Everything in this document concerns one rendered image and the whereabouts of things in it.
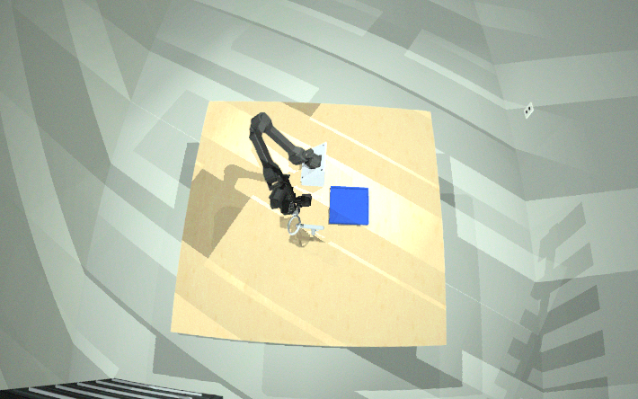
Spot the blue tray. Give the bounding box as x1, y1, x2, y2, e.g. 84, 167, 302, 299
329, 186, 369, 226

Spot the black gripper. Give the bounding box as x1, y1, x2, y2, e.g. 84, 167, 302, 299
270, 187, 312, 214

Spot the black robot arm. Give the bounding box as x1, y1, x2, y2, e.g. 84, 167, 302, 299
249, 112, 322, 216

